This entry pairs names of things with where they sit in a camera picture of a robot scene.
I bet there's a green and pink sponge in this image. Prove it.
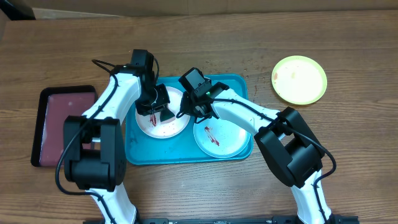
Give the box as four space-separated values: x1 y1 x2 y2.
160 105 175 122

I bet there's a white plate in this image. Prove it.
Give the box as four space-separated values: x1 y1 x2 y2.
135 86 190 139

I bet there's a yellow-green plate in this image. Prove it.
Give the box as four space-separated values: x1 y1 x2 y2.
271 55 328 105

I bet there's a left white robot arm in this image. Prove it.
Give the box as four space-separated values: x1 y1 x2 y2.
55 49 170 223

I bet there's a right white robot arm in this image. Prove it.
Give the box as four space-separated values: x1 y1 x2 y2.
178 67 336 223

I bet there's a teal serving tray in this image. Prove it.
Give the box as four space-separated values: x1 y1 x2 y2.
124 73 254 166

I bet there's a black tray with red liquid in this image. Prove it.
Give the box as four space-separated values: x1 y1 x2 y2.
30 85 98 167

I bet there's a light blue plate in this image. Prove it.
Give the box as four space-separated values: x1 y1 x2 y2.
193 118 254 161

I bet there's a black object top-left corner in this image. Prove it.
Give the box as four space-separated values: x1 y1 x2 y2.
1 0 35 21

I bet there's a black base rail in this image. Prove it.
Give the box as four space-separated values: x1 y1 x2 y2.
82 215 360 224

